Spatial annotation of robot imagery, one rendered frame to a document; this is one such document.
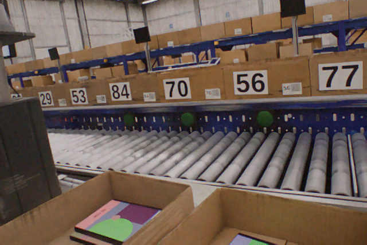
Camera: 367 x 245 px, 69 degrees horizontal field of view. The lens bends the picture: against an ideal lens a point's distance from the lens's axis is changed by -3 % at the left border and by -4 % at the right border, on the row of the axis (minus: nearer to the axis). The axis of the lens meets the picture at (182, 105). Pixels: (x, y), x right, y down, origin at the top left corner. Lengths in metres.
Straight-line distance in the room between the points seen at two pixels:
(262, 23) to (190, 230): 5.56
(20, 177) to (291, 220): 0.70
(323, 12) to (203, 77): 4.57
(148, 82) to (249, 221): 1.12
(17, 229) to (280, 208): 0.54
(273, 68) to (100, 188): 0.88
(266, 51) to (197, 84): 4.30
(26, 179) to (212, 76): 0.92
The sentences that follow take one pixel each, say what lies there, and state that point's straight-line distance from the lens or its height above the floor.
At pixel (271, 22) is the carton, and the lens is 5.91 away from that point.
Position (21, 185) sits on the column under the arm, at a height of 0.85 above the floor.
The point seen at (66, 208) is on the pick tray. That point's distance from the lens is 0.76.
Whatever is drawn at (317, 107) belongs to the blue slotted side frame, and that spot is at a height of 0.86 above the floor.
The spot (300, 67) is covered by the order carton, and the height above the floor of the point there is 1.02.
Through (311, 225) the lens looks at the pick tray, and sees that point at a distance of 0.58.
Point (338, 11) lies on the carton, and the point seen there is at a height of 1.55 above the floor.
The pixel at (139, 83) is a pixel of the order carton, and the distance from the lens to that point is 1.62.
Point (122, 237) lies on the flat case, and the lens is 0.63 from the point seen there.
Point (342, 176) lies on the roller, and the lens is 0.88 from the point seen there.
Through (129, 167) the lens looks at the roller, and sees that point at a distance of 1.08.
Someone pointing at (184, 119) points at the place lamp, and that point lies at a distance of 1.41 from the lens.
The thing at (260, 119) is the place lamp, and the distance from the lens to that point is 1.26.
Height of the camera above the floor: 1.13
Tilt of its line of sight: 10 degrees down
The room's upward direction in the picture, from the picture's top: 8 degrees counter-clockwise
